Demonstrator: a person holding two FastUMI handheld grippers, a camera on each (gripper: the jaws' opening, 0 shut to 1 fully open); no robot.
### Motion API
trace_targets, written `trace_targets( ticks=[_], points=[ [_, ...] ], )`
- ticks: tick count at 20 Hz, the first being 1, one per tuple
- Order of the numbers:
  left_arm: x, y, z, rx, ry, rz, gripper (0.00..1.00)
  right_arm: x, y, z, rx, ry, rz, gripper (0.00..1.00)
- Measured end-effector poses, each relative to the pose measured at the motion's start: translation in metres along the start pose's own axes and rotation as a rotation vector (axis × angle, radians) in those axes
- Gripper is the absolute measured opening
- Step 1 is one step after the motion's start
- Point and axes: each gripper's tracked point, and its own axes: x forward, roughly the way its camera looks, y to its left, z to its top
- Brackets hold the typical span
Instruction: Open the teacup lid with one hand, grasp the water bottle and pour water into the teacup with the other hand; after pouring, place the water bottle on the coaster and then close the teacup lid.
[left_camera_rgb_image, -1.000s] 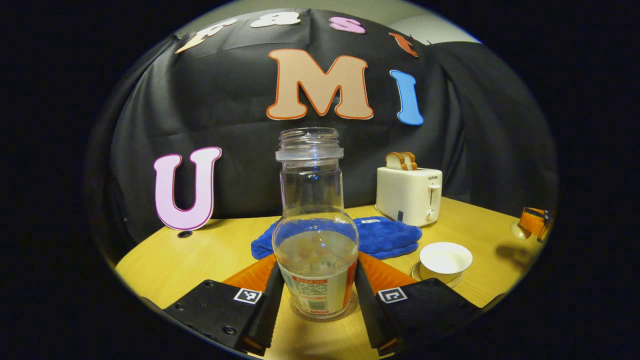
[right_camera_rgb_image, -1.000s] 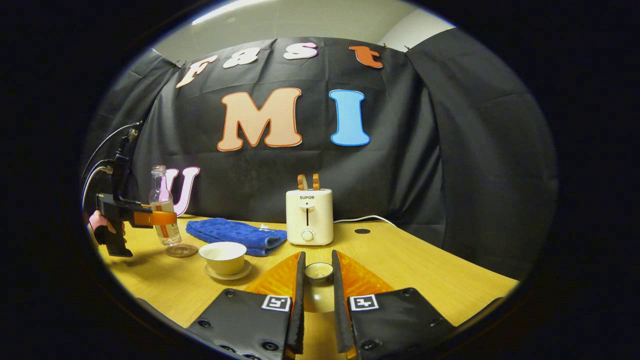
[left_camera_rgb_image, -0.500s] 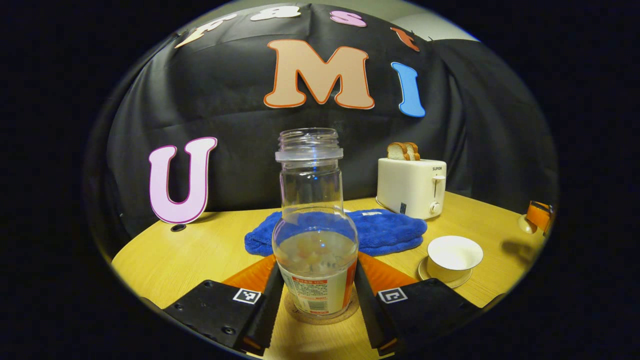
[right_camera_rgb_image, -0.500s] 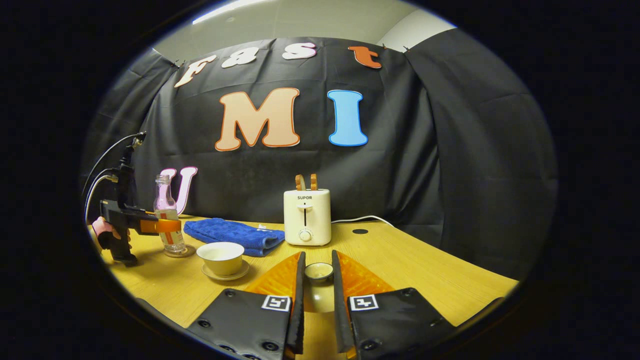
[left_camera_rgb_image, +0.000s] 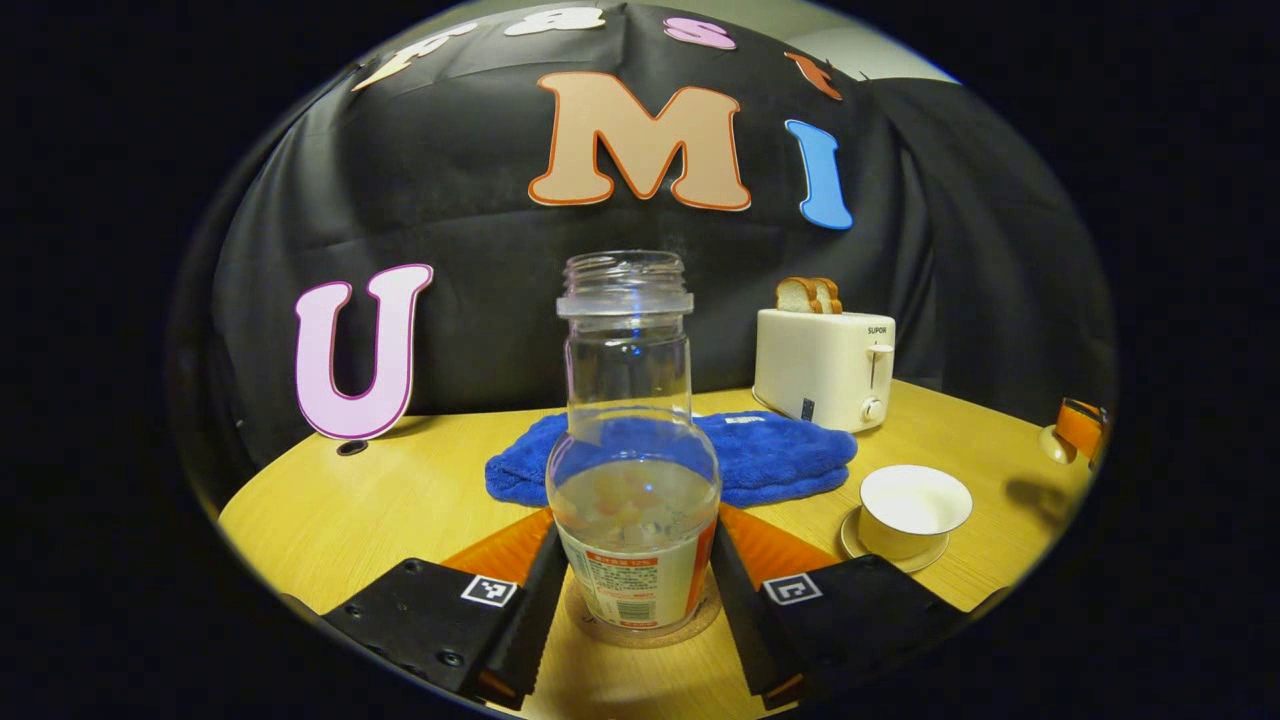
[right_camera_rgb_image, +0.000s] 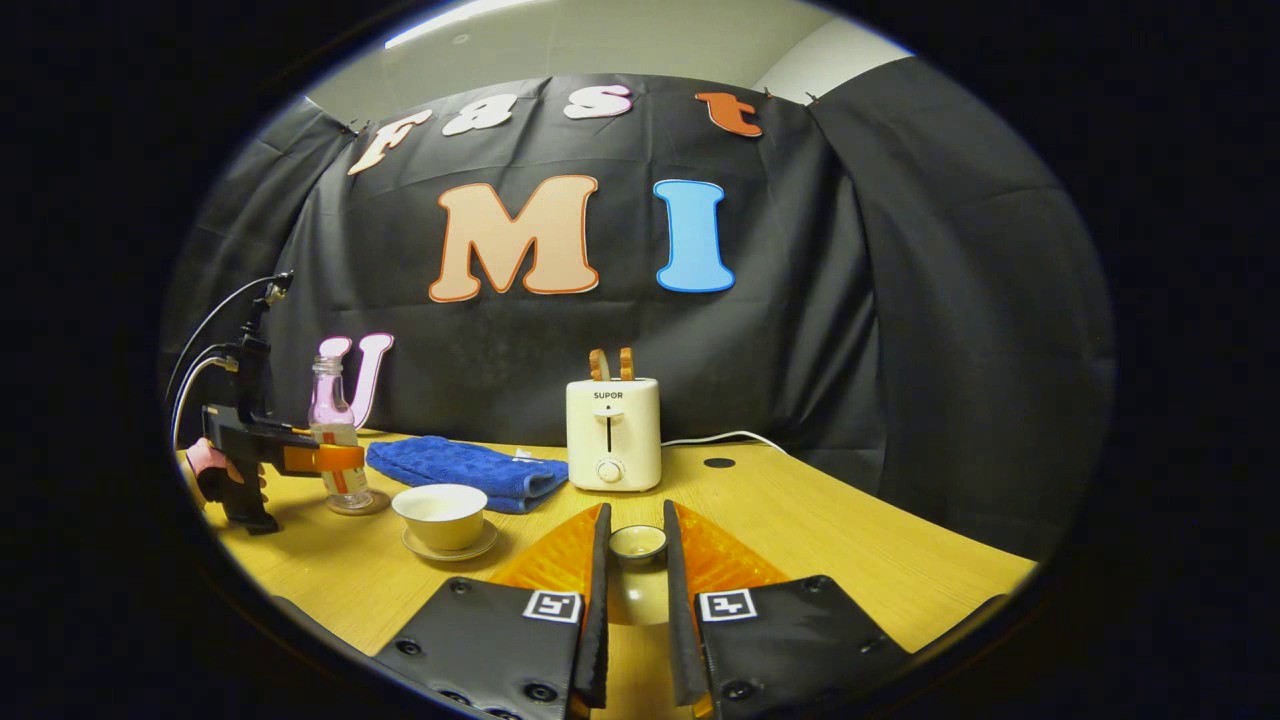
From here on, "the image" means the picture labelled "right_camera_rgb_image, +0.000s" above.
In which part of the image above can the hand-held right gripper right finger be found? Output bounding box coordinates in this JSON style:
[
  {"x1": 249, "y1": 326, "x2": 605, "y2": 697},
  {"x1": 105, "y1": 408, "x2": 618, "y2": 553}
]
[{"x1": 662, "y1": 500, "x2": 911, "y2": 716}]

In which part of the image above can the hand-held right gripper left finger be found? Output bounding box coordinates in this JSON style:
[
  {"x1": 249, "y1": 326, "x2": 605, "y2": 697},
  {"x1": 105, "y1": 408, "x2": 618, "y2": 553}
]
[{"x1": 372, "y1": 503, "x2": 612, "y2": 720}]

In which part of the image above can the cream teacup lid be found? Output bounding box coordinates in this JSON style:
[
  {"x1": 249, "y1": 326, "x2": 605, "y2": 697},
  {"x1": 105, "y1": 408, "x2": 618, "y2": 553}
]
[{"x1": 606, "y1": 524, "x2": 669, "y2": 627}]

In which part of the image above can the cream ceramic teacup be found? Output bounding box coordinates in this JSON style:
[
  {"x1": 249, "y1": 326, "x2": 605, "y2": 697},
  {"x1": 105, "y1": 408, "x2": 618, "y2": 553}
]
[{"x1": 391, "y1": 484, "x2": 489, "y2": 552}]

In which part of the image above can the blue towel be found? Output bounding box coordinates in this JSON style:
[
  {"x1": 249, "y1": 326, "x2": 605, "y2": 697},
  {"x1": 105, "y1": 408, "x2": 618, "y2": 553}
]
[{"x1": 366, "y1": 436, "x2": 569, "y2": 515}]

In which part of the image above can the cream ceramic saucer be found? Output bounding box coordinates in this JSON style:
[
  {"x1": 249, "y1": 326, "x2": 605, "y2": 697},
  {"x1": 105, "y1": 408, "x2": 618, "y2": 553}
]
[{"x1": 401, "y1": 520, "x2": 499, "y2": 563}]

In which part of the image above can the white toaster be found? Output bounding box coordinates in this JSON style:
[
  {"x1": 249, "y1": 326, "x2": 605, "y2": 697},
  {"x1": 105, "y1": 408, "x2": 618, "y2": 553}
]
[{"x1": 566, "y1": 377, "x2": 663, "y2": 492}]

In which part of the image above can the black backdrop cloth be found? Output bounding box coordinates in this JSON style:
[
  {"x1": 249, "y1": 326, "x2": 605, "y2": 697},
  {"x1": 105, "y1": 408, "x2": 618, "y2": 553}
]
[{"x1": 160, "y1": 55, "x2": 1116, "y2": 561}]

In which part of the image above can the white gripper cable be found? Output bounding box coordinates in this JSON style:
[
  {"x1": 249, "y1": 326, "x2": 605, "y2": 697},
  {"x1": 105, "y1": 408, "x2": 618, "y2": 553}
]
[{"x1": 172, "y1": 353, "x2": 241, "y2": 448}]

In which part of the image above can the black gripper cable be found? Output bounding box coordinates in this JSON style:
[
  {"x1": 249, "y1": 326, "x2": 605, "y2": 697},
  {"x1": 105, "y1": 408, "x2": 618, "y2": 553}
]
[{"x1": 165, "y1": 275, "x2": 279, "y2": 401}]

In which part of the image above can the white toaster power cable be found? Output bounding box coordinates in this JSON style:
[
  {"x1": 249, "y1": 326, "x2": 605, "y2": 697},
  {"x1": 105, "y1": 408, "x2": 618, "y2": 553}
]
[{"x1": 661, "y1": 430, "x2": 787, "y2": 456}]

